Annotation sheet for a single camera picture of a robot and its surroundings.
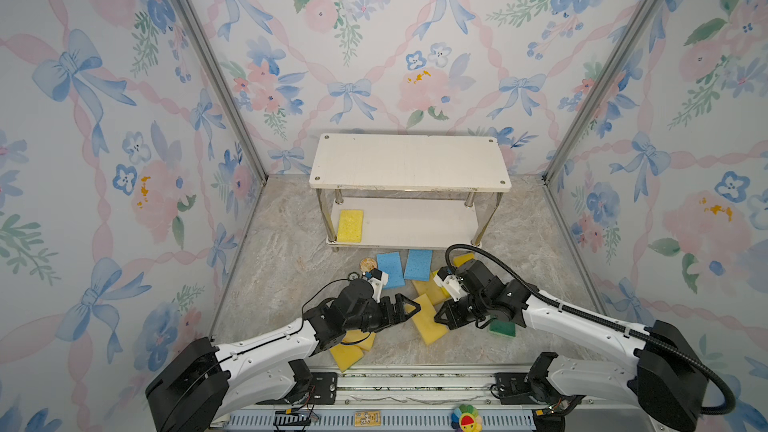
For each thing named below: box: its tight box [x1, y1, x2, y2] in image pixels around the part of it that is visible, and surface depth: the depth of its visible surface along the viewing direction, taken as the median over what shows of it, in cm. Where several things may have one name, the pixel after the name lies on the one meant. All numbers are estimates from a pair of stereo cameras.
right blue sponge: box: [404, 249, 433, 281], surface depth 94 cm
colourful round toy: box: [451, 404, 483, 432], surface depth 70 cm
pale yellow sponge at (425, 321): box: [411, 293, 449, 345], surface depth 79 cm
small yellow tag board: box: [354, 411, 381, 427], surface depth 71 cm
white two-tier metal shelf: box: [309, 133, 512, 253], surface depth 81 cm
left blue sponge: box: [376, 252, 405, 289], surface depth 97 cm
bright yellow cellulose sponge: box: [337, 209, 364, 243], surface depth 98 cm
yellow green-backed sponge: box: [330, 344, 365, 373], surface depth 80 cm
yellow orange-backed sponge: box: [342, 329, 376, 351], surface depth 70 cm
